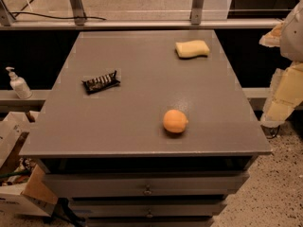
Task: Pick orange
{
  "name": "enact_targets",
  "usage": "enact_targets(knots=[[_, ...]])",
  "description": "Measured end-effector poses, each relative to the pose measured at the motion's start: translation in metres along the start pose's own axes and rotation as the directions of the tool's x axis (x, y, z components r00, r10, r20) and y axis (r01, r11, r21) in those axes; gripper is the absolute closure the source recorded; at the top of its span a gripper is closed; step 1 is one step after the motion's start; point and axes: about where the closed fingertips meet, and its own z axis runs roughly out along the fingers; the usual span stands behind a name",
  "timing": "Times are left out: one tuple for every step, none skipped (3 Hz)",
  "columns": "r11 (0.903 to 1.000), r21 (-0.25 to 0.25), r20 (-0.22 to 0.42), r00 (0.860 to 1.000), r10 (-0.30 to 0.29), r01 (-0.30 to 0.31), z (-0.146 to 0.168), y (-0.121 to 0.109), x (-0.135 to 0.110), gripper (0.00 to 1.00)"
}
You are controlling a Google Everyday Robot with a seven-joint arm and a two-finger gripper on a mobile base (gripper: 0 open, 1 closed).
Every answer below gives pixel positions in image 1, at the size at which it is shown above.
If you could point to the white robot arm with foam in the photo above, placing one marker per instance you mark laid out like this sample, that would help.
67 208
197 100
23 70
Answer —
286 87

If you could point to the grey drawer cabinet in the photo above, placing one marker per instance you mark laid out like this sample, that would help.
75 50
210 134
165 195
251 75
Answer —
120 129

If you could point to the orange fruit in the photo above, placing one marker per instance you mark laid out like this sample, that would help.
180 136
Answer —
175 121

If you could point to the black snack packet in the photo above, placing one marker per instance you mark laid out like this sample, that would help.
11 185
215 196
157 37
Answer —
101 83

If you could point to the yellow sponge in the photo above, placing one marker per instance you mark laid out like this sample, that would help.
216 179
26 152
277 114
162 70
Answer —
192 49

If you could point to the top grey drawer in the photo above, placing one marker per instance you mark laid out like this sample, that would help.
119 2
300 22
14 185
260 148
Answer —
145 184

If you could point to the grey drawer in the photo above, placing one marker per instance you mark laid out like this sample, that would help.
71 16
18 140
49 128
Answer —
145 184
151 222
147 209

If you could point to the middle grey drawer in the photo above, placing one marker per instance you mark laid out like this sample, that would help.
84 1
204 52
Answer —
147 209

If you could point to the bottom grey drawer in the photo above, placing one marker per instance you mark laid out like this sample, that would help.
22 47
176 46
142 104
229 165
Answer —
151 222

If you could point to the white pump bottle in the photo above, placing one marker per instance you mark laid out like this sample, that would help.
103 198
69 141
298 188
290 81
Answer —
18 84

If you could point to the open cardboard box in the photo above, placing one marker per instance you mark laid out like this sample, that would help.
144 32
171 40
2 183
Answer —
21 189

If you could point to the metal railing frame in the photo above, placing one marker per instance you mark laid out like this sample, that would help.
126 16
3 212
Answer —
141 14

